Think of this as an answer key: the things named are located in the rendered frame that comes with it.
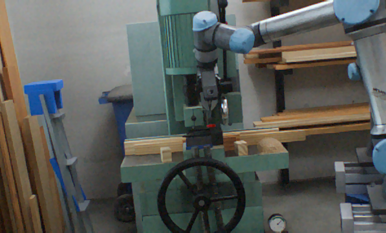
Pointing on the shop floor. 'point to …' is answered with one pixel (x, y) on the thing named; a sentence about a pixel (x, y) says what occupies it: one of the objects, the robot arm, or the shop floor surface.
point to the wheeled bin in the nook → (119, 105)
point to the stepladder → (51, 105)
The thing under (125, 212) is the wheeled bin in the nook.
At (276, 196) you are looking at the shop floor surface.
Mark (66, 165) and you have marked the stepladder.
